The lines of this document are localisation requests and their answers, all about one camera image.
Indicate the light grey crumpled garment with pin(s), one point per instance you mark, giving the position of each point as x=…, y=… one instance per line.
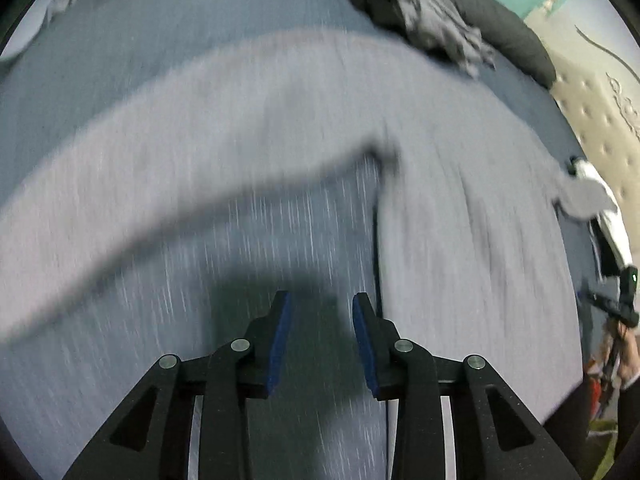
x=435, y=15

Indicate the person's right forearm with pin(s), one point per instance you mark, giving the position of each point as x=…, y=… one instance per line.
x=630, y=420

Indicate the light grey pillow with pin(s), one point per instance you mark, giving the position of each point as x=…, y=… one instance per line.
x=45, y=15

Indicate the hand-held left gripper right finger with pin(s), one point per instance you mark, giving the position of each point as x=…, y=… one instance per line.
x=362, y=345

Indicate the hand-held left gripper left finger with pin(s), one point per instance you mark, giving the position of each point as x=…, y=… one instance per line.
x=280, y=340

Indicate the cream tufted headboard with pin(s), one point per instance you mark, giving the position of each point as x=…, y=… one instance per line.
x=595, y=95

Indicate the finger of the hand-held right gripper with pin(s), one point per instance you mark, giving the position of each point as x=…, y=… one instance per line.
x=592, y=298

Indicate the dark grey duvet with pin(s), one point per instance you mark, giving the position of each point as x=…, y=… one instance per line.
x=510, y=30

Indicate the blue patterned bed sheet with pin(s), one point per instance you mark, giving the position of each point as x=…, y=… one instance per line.
x=150, y=25

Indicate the person's right hand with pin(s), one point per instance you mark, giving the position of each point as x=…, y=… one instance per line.
x=631, y=355

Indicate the grey long-sleeve shirt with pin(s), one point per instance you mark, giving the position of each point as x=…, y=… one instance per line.
x=475, y=260

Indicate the green object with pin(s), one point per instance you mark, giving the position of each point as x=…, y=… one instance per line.
x=605, y=440

